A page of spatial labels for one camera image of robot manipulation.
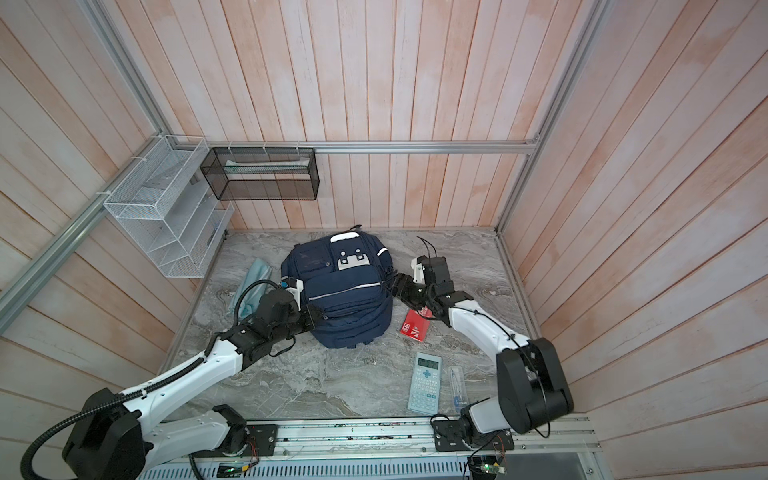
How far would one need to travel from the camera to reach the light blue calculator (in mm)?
794

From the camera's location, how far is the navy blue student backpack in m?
0.87

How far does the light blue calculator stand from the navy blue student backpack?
0.47 ft
